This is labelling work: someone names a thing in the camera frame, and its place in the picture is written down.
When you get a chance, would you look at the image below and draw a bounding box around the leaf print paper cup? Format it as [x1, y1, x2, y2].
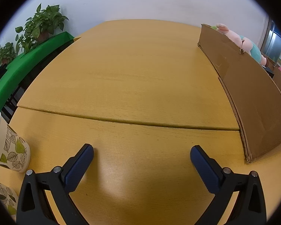
[0, 111, 31, 174]
[0, 178, 20, 223]

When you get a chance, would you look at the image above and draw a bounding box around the green shelf top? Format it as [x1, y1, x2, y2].
[0, 31, 75, 115]

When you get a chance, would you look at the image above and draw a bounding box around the grey metal cabinet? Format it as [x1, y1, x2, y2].
[260, 19, 281, 64]

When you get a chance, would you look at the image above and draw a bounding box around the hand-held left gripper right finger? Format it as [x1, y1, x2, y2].
[190, 145, 267, 225]

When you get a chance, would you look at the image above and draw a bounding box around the large cardboard box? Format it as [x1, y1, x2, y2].
[197, 23, 281, 163]

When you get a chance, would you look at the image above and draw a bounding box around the large potted green plant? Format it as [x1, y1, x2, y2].
[15, 3, 69, 53]

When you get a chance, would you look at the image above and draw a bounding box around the pink and teal plush toy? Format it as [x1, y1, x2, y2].
[211, 23, 267, 66]

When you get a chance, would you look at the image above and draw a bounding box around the small potted green plant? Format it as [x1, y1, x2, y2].
[0, 42, 17, 66]

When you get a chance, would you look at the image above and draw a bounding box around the wooden desktop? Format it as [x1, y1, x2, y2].
[0, 19, 281, 225]

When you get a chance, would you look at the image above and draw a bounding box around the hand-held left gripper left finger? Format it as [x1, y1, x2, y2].
[16, 143, 94, 225]

